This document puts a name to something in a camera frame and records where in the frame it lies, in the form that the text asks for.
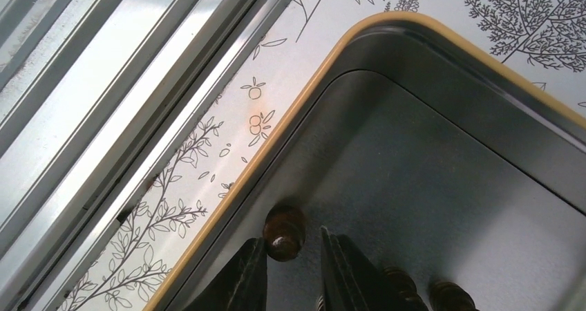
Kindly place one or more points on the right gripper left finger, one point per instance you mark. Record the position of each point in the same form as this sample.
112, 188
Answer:
241, 284

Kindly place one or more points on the brown chess piece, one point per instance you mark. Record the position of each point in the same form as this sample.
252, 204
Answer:
284, 232
405, 286
448, 296

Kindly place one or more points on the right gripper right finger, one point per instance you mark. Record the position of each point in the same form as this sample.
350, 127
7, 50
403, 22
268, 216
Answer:
350, 281

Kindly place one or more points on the gold tin tray with pieces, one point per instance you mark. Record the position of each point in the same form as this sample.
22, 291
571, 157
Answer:
430, 156

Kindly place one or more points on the floral patterned table mat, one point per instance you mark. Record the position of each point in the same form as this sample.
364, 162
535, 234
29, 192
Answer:
542, 40

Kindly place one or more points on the aluminium front rail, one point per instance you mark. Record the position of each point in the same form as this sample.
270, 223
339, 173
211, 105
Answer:
78, 120

